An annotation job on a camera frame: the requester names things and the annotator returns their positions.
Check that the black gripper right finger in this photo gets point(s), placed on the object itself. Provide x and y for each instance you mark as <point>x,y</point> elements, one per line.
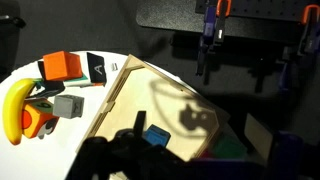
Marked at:
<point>259,136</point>

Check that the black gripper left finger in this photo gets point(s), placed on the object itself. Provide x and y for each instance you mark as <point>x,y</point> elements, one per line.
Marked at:
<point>140,121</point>

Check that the blue cube block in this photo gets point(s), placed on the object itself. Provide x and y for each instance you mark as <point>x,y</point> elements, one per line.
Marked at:
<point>156,136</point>

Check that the shallow wooden box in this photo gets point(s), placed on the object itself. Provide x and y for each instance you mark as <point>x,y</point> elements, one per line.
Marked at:
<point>140,100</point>

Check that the green cube block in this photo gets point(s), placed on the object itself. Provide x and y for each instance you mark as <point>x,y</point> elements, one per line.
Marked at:
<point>230,146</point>

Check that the magenta cube block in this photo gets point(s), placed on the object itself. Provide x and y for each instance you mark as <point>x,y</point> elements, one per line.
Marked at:
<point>206,155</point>

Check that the grey letter cube block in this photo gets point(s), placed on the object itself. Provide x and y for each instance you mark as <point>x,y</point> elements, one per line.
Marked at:
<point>68,106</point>

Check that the orange cube block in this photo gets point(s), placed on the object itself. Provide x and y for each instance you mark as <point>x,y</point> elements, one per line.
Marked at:
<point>62,66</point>

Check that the small white tag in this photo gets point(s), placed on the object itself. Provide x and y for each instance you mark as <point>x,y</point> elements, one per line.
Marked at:
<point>114,66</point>

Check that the black card white letter A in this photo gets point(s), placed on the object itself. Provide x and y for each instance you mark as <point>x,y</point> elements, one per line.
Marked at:
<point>97,68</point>

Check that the orange multicolour number cube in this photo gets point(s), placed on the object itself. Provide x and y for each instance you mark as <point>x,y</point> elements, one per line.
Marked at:
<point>37,121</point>

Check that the yellow toy banana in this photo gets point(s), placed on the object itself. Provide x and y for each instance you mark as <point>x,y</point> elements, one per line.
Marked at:
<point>14,110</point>

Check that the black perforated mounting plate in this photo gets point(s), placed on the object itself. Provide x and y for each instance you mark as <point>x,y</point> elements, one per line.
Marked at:
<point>266,8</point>

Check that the black equipment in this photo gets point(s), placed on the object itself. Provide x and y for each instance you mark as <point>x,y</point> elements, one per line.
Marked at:
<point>8,30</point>

